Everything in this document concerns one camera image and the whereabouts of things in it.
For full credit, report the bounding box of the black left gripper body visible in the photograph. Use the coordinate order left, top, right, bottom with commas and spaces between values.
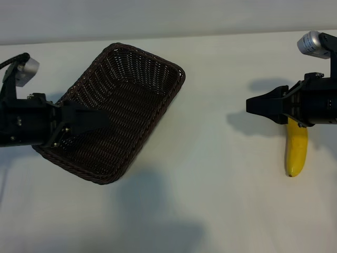
0, 92, 70, 148

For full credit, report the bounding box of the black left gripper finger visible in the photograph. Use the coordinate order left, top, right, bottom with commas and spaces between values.
62, 100, 110, 121
61, 115, 110, 136

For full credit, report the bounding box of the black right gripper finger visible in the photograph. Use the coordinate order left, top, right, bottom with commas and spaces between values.
246, 85, 289, 107
246, 105, 289, 125

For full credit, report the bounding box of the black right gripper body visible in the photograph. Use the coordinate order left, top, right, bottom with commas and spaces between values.
283, 71, 337, 129

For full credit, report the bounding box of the dark brown wicker basket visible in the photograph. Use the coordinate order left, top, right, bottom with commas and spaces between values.
31, 42, 186, 185

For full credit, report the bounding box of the yellow banana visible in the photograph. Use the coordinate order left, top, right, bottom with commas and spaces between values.
284, 117, 309, 178

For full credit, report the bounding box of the black left camera bracket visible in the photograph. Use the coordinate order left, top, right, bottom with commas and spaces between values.
0, 62, 19, 100

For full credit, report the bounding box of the black camera bracket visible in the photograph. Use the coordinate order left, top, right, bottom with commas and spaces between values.
320, 33, 337, 80
0, 62, 19, 100

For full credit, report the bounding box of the black right camera bracket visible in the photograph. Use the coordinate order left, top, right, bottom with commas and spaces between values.
320, 33, 337, 80

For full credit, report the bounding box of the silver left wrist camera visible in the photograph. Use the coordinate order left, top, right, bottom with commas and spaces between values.
14, 57, 40, 87

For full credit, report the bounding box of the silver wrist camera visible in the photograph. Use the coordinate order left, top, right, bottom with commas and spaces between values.
14, 57, 40, 87
296, 31, 331, 60

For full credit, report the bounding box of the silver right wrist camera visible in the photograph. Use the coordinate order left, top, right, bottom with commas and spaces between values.
296, 31, 331, 60

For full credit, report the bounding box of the black braided cable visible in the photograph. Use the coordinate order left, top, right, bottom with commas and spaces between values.
0, 52, 30, 70

